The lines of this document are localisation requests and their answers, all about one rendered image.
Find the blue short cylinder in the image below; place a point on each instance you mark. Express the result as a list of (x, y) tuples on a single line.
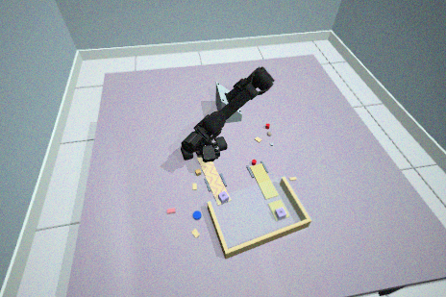
[(197, 214)]

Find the small pale yellow flat block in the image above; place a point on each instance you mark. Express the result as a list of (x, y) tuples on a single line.
[(195, 233)]

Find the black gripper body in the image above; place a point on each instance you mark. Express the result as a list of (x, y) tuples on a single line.
[(220, 143)]

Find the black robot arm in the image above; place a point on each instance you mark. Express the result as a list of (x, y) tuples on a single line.
[(242, 92)]

